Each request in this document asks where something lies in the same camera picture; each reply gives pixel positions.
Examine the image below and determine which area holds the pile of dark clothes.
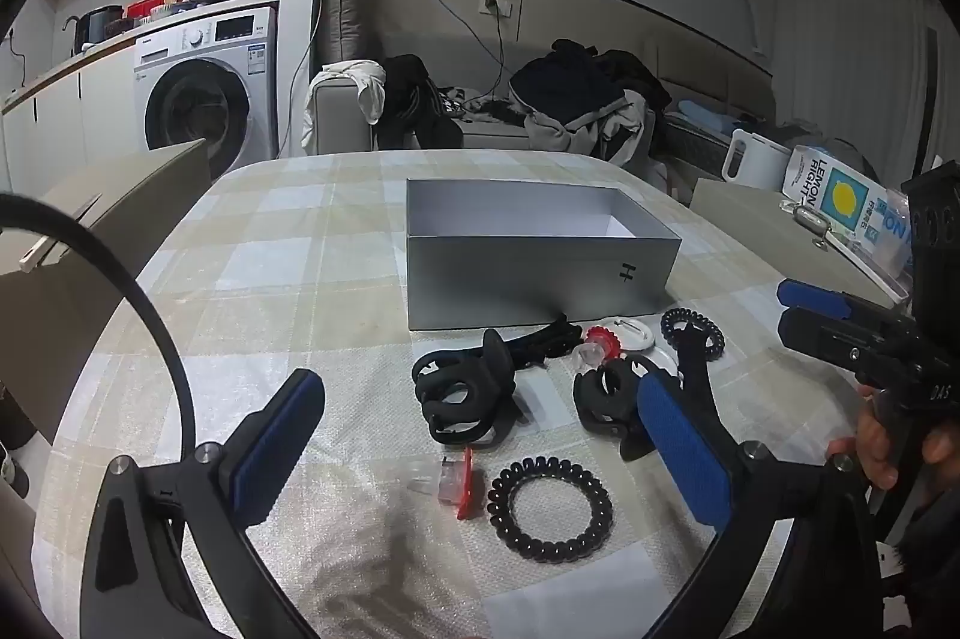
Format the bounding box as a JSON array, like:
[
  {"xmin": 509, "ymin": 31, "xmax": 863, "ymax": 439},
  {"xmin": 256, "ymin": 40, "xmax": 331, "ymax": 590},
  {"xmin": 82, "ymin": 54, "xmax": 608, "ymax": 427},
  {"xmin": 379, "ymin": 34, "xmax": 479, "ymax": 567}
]
[{"xmin": 508, "ymin": 39, "xmax": 672, "ymax": 167}]

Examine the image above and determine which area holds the white washing machine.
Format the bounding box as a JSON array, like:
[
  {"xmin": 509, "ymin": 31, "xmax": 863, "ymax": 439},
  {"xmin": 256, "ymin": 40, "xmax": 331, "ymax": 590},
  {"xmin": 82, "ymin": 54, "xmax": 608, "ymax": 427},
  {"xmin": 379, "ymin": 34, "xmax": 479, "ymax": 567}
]
[{"xmin": 133, "ymin": 5, "xmax": 280, "ymax": 182}]

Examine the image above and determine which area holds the light blue cloth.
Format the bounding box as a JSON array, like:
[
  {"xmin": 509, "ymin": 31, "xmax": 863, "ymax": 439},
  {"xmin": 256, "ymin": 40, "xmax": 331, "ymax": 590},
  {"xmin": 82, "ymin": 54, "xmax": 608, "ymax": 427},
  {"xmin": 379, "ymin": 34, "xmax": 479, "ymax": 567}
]
[{"xmin": 679, "ymin": 99, "xmax": 734, "ymax": 131}]

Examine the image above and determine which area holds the grey sofa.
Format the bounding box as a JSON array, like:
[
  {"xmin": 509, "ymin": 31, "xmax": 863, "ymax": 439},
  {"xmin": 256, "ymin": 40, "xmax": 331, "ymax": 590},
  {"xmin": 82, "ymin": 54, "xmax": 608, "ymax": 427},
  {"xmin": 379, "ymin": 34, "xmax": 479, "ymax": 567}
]
[{"xmin": 311, "ymin": 73, "xmax": 676, "ymax": 160}]

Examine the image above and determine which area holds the person's right forearm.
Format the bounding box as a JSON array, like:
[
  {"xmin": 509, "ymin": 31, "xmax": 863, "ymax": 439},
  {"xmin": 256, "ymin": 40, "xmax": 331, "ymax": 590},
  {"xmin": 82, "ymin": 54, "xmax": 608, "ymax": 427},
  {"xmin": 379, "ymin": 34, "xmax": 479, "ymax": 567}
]
[{"xmin": 877, "ymin": 474, "xmax": 960, "ymax": 639}]

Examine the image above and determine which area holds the thick black cable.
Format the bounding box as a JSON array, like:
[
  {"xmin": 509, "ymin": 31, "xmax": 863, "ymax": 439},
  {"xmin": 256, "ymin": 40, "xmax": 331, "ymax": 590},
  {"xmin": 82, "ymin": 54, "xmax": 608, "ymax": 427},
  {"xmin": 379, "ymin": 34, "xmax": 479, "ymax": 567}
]
[{"xmin": 0, "ymin": 193, "xmax": 331, "ymax": 639}]

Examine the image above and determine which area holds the black power cable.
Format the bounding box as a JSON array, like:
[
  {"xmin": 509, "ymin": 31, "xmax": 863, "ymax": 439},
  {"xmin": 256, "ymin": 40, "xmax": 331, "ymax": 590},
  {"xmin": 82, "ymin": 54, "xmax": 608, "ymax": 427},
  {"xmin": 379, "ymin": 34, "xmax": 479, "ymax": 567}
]
[{"xmin": 461, "ymin": 0, "xmax": 511, "ymax": 111}]

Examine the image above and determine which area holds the white kitchen counter cabinet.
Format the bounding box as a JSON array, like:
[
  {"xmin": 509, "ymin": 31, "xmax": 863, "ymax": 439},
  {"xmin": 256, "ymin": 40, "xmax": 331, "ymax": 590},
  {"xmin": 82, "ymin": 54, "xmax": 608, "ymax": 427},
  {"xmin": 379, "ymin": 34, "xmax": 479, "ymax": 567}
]
[{"xmin": 0, "ymin": 28, "xmax": 151, "ymax": 182}]

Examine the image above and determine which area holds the white electric kettle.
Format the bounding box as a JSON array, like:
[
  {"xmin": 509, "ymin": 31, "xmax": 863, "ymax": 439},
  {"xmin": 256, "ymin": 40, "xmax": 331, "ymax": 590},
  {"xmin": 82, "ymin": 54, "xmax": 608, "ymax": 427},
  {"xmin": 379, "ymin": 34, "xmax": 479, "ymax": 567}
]
[{"xmin": 721, "ymin": 129, "xmax": 794, "ymax": 192}]

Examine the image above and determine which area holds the small clear container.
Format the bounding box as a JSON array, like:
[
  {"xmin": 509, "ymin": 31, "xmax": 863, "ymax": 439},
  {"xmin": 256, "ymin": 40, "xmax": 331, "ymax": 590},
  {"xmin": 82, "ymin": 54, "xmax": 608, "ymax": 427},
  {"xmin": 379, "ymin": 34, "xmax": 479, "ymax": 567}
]
[{"xmin": 780, "ymin": 198, "xmax": 835, "ymax": 235}]

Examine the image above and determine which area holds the beige side table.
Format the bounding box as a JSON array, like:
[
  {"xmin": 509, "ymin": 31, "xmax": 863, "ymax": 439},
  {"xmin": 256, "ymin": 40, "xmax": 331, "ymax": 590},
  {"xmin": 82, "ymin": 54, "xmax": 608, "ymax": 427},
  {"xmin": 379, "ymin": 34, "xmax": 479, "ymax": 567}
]
[{"xmin": 688, "ymin": 178, "xmax": 912, "ymax": 302}]

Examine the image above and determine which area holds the white curtain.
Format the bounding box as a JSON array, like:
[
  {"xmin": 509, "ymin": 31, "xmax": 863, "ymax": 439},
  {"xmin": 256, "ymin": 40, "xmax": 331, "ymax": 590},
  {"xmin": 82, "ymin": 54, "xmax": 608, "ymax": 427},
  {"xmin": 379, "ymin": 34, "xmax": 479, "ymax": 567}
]
[{"xmin": 772, "ymin": 0, "xmax": 942, "ymax": 160}]

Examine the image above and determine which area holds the black electric kettle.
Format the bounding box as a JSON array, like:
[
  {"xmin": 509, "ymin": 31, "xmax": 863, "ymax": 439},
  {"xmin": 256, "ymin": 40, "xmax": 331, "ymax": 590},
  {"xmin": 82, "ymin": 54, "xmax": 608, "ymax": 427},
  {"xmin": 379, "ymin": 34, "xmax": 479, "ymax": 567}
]
[{"xmin": 64, "ymin": 5, "xmax": 125, "ymax": 47}]

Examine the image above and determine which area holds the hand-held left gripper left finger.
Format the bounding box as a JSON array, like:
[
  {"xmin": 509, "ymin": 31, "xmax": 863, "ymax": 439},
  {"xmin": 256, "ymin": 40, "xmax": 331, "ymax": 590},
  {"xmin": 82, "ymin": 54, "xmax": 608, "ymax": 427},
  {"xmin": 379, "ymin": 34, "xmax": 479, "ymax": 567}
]
[{"xmin": 79, "ymin": 369, "xmax": 327, "ymax": 639}]

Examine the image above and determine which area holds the black spiral hair tie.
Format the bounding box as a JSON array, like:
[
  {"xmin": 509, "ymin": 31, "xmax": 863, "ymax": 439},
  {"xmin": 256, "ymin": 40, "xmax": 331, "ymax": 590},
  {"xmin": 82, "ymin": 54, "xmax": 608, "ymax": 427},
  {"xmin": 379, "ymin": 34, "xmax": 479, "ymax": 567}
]
[
  {"xmin": 486, "ymin": 455, "xmax": 614, "ymax": 561},
  {"xmin": 660, "ymin": 307, "xmax": 725, "ymax": 355}
]

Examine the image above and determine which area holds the grey pillow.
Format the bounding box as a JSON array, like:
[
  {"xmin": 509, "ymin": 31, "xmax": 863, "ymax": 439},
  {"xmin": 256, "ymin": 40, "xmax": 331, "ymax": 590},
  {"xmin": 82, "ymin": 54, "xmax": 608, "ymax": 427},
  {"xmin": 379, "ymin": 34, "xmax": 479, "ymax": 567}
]
[{"xmin": 322, "ymin": 0, "xmax": 376, "ymax": 70}]

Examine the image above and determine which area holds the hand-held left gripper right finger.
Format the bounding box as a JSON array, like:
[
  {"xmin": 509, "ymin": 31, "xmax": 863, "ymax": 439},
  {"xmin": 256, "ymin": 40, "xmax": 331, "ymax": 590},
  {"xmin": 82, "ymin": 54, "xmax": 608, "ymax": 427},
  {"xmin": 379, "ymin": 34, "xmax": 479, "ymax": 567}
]
[{"xmin": 636, "ymin": 369, "xmax": 878, "ymax": 639}]

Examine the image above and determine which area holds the white handled tool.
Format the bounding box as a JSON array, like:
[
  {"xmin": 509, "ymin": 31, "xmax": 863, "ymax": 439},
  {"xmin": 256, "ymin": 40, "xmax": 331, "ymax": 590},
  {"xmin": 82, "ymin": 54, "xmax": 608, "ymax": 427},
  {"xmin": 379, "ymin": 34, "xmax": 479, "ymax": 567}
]
[{"xmin": 19, "ymin": 234, "xmax": 57, "ymax": 272}]

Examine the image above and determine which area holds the white round badge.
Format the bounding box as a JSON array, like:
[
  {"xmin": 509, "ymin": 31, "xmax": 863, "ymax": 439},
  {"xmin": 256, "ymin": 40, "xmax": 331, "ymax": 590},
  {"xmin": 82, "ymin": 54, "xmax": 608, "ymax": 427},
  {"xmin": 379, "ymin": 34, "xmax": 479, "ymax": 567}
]
[
  {"xmin": 611, "ymin": 320, "xmax": 657, "ymax": 355},
  {"xmin": 630, "ymin": 346, "xmax": 680, "ymax": 379}
]

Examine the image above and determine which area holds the black striped garment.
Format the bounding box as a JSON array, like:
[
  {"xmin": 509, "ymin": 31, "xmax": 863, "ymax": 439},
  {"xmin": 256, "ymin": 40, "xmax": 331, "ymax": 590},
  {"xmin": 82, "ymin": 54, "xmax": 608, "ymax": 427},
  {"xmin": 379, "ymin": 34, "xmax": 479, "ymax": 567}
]
[{"xmin": 371, "ymin": 54, "xmax": 466, "ymax": 151}]

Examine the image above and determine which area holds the long black hair clip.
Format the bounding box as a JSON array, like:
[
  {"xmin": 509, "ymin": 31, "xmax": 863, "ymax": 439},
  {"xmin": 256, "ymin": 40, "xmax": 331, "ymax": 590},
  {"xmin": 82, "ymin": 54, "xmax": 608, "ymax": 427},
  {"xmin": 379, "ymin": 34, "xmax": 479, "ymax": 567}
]
[{"xmin": 502, "ymin": 313, "xmax": 586, "ymax": 370}]

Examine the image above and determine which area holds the grey cardboard box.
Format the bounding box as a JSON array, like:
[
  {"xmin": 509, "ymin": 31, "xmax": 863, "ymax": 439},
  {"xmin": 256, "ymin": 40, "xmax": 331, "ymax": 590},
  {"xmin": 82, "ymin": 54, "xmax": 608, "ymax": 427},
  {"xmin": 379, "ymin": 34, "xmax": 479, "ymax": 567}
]
[{"xmin": 405, "ymin": 178, "xmax": 683, "ymax": 332}]

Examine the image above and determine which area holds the black hair claw clip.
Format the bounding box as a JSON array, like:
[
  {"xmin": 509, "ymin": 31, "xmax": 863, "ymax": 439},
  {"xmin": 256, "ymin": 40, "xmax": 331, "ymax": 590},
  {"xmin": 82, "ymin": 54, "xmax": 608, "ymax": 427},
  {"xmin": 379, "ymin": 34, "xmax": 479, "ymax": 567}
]
[
  {"xmin": 572, "ymin": 360, "xmax": 661, "ymax": 460},
  {"xmin": 411, "ymin": 328, "xmax": 526, "ymax": 449}
]

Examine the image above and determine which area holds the person's right hand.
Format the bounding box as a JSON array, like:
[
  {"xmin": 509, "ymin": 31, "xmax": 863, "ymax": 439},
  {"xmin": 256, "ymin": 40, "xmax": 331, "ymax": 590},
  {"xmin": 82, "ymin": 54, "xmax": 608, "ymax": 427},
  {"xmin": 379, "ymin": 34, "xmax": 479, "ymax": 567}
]
[{"xmin": 829, "ymin": 384, "xmax": 960, "ymax": 490}]

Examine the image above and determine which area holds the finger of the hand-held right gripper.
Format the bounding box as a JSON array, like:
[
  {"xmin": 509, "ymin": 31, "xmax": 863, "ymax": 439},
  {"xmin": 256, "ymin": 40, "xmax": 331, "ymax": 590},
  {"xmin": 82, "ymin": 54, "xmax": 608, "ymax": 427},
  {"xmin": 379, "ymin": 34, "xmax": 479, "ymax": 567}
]
[
  {"xmin": 776, "ymin": 307, "xmax": 865, "ymax": 379},
  {"xmin": 776, "ymin": 279, "xmax": 905, "ymax": 326}
]

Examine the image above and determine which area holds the grey mattress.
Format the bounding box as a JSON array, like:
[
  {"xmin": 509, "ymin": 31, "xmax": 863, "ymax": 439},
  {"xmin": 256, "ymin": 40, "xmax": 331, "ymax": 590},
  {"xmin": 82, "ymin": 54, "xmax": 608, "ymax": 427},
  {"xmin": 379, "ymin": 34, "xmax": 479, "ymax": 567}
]
[{"xmin": 664, "ymin": 99, "xmax": 788, "ymax": 175}]

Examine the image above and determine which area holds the red clear hair clip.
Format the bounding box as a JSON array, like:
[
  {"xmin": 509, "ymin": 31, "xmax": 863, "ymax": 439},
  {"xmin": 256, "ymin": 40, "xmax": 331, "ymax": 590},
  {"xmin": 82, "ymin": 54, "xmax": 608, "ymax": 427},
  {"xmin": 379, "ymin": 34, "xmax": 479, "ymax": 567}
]
[
  {"xmin": 574, "ymin": 324, "xmax": 625, "ymax": 374},
  {"xmin": 439, "ymin": 446, "xmax": 475, "ymax": 521}
]

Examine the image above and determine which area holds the white garment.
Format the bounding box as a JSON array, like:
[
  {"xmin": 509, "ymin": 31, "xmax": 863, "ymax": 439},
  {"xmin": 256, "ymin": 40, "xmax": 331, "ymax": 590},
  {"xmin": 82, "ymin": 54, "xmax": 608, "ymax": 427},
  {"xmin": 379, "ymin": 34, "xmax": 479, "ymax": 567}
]
[{"xmin": 301, "ymin": 60, "xmax": 387, "ymax": 152}]

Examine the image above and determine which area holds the lemon drink carton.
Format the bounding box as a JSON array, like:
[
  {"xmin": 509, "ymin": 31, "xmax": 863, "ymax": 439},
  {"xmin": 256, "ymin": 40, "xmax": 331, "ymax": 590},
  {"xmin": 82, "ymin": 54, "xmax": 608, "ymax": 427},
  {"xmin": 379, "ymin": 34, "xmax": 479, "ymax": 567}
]
[{"xmin": 781, "ymin": 146, "xmax": 912, "ymax": 276}]

